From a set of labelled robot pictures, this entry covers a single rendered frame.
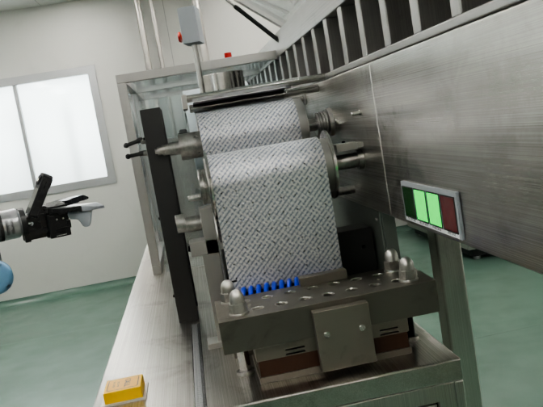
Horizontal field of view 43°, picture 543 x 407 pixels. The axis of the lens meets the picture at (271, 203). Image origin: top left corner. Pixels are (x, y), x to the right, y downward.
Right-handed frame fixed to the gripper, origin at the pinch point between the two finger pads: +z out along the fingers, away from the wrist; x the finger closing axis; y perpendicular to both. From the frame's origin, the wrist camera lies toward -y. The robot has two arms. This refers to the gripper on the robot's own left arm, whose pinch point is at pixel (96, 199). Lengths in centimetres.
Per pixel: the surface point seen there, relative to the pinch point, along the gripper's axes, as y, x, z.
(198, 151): -11.9, 26.3, 19.3
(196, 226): 0.6, 46.2, 8.2
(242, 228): 0, 57, 14
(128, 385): 23, 61, -15
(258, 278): 11, 59, 15
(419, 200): -9, 94, 28
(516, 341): 132, -56, 224
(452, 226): -8, 106, 23
